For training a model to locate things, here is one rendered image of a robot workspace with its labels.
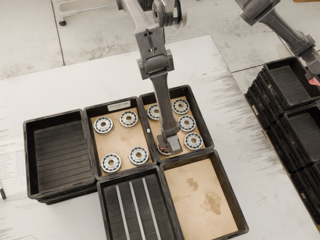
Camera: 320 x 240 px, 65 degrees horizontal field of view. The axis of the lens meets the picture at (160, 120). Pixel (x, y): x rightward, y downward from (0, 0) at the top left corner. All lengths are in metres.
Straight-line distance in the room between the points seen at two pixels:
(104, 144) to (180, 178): 0.44
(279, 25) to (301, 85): 1.34
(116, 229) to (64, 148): 0.49
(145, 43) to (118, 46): 2.13
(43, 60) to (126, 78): 1.37
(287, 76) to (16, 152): 2.01
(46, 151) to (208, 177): 0.85
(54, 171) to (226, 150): 0.96
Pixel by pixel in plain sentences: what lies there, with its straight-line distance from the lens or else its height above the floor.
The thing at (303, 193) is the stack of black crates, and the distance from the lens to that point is 2.26.
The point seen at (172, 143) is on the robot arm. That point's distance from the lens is 1.09.
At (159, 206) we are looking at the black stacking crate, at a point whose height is 0.83.
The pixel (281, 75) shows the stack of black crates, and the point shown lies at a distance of 2.29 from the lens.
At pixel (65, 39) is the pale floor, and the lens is 3.05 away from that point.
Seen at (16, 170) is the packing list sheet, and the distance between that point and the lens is 1.61.
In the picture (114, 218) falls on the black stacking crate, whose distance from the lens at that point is 1.28.
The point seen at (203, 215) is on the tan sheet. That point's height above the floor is 0.83.
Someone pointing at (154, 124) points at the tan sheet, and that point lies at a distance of 1.40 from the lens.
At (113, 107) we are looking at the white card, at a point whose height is 0.88.
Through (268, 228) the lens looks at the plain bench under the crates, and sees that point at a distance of 1.54.
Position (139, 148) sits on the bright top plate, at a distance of 1.32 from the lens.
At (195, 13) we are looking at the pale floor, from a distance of 3.30.
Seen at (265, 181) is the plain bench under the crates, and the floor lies 0.70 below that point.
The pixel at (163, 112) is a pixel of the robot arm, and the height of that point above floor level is 1.27.
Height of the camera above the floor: 2.10
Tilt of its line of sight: 63 degrees down
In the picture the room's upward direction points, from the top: 6 degrees clockwise
